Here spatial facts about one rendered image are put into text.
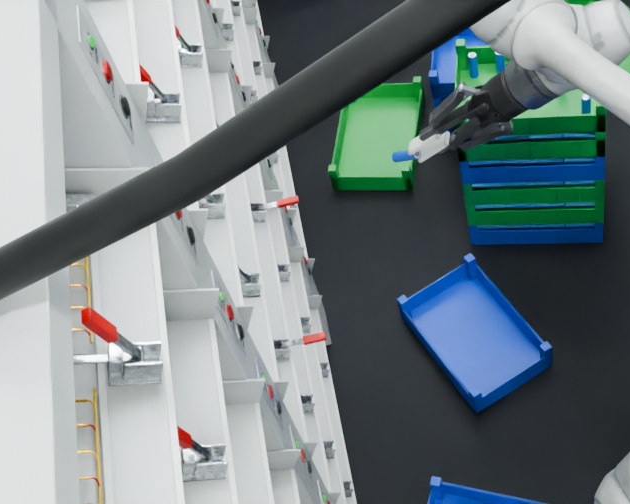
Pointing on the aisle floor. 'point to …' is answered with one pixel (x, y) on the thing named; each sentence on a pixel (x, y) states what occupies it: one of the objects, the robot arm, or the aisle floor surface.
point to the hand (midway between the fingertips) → (429, 143)
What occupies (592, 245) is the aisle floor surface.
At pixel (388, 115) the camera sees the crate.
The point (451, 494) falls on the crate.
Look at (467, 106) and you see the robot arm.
